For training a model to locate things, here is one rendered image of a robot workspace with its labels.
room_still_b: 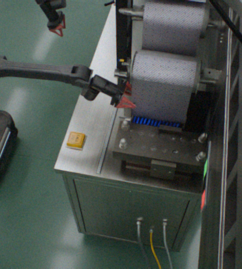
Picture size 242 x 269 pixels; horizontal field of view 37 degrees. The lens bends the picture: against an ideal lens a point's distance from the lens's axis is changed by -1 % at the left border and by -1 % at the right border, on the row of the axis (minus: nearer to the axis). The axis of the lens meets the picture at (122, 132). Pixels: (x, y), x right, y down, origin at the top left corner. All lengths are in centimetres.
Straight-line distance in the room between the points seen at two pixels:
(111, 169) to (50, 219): 100
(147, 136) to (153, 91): 21
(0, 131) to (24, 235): 73
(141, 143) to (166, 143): 10
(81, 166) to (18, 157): 123
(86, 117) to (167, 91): 49
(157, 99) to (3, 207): 150
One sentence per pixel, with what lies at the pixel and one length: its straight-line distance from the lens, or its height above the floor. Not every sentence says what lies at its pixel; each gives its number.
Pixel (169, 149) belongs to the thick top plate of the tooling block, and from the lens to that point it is 149.
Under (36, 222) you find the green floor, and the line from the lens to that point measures 251.
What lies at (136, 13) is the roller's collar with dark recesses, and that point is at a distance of 157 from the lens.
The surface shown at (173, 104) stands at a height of 115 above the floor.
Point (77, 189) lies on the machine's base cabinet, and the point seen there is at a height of 72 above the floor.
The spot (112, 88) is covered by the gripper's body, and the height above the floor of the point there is 120.
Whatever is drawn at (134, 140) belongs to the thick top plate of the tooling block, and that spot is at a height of 103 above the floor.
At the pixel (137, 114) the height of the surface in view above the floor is 105.
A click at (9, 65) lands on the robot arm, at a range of 153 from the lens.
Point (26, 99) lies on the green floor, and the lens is 310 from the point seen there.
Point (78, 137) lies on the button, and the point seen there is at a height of 92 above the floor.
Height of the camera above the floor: 228
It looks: 55 degrees down
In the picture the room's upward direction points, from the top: straight up
